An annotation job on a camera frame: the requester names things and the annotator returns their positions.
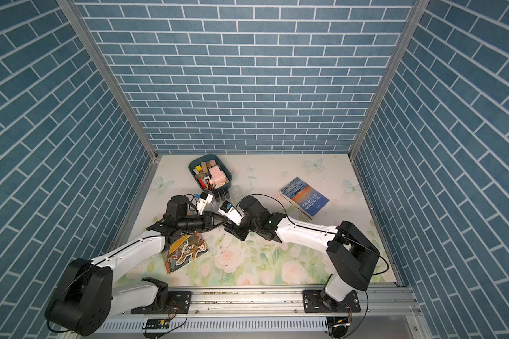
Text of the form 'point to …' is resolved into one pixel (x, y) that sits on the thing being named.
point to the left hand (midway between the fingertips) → (230, 222)
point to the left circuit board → (156, 324)
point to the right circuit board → (339, 325)
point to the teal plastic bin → (199, 169)
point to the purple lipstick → (215, 194)
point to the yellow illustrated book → (185, 248)
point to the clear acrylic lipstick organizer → (219, 195)
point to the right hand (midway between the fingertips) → (230, 225)
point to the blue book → (304, 197)
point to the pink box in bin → (217, 175)
